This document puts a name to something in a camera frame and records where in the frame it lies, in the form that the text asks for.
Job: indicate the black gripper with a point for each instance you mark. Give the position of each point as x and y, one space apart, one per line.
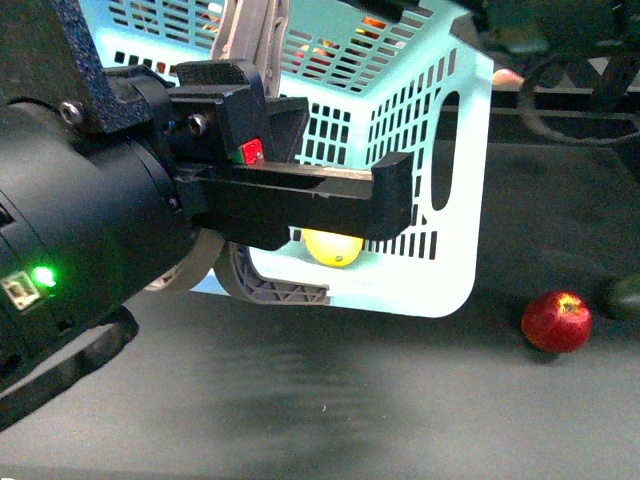
234 148

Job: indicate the yellow mango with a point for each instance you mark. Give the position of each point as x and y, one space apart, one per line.
332 249

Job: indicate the light blue plastic basket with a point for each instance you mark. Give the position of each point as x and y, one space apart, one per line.
376 87

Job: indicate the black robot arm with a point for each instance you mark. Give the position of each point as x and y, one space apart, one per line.
114 181

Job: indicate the pale peach front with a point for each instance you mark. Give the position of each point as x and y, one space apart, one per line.
507 77

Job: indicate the red apple on table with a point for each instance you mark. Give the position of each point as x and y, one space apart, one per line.
557 322

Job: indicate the dark green avocado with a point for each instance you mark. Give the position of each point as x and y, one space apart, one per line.
618 298

